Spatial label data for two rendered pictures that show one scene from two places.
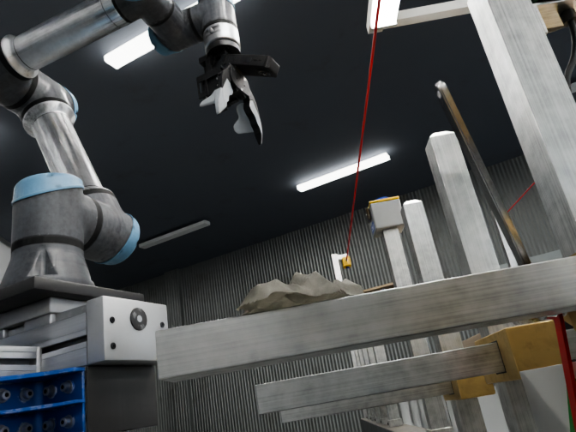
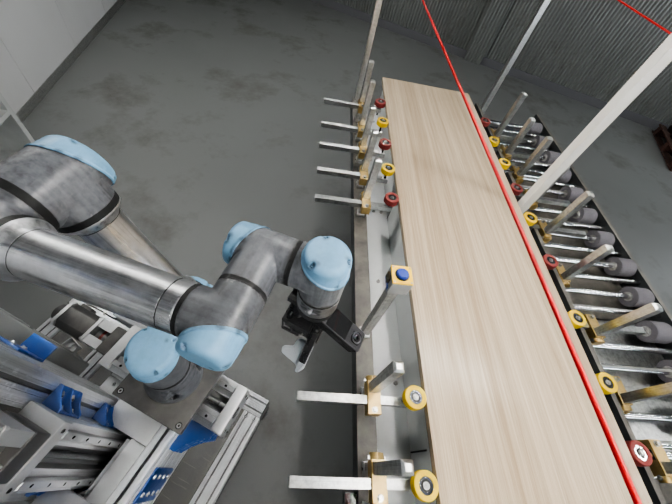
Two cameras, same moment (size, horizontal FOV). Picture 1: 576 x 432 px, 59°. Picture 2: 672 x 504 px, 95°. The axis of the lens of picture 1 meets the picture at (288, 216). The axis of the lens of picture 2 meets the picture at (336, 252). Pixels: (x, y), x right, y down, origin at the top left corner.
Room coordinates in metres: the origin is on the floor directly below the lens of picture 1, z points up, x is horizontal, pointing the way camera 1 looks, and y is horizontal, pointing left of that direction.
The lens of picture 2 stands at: (0.60, 0.12, 2.02)
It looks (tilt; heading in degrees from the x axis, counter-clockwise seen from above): 53 degrees down; 348
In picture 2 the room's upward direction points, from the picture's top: 16 degrees clockwise
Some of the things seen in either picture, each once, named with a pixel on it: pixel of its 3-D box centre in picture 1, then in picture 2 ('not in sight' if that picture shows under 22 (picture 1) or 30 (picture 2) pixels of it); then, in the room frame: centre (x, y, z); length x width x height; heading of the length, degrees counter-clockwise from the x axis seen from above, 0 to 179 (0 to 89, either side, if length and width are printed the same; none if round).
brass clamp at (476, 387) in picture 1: (462, 381); (372, 395); (0.84, -0.22, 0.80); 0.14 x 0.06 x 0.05; 179
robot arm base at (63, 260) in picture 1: (48, 273); (170, 370); (0.82, 0.43, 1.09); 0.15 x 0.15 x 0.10
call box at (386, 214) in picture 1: (386, 219); (398, 280); (1.12, -0.23, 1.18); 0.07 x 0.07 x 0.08; 89
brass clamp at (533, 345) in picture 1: (513, 355); (377, 477); (0.59, -0.22, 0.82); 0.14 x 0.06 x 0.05; 179
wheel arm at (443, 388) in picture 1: (421, 389); (354, 399); (0.83, -0.15, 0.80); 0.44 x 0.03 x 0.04; 89
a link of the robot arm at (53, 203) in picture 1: (51, 213); (159, 354); (0.83, 0.42, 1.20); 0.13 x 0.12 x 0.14; 163
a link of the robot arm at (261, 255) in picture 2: (173, 27); (259, 260); (0.87, 0.18, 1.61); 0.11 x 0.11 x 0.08; 73
